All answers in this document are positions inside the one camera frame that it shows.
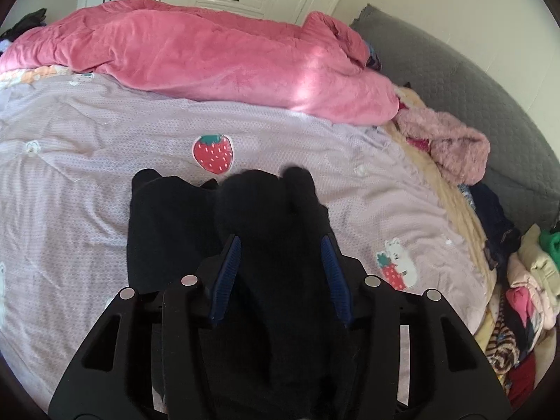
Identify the lilac printed bedspread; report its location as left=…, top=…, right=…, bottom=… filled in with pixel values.
left=0, top=72, right=488, bottom=416

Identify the pink duvet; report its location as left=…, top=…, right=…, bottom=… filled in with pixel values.
left=0, top=0, right=401, bottom=125

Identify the red and pink garment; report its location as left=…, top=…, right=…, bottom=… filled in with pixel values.
left=505, top=286, right=548, bottom=351

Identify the pink fuzzy garment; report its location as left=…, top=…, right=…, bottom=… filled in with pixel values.
left=396, top=108, right=491, bottom=187

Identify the black sweater with orange cuffs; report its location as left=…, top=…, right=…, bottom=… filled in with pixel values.
left=126, top=165, right=401, bottom=420

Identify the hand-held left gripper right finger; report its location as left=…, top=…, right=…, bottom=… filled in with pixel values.
left=319, top=234, right=512, bottom=420

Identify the pile of dark clothes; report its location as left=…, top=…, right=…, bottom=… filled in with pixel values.
left=0, top=8, right=48, bottom=42

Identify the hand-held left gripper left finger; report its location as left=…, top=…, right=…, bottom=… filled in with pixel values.
left=48, top=234, right=243, bottom=420

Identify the beige blanket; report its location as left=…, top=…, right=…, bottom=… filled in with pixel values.
left=385, top=85, right=502, bottom=353

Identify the cream garment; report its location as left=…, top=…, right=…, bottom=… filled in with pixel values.
left=507, top=223, right=560, bottom=330

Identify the dark navy garment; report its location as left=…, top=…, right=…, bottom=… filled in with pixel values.
left=459, top=181, right=522, bottom=273

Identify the tiger striped cloth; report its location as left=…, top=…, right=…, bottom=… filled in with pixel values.
left=485, top=315, right=520, bottom=378

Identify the green garment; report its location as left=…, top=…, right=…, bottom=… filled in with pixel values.
left=538, top=230, right=560, bottom=257

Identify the grey quilted headboard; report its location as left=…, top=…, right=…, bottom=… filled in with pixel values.
left=350, top=3, right=560, bottom=229

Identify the dark red cloth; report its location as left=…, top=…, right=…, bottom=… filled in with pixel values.
left=506, top=350, right=540, bottom=413

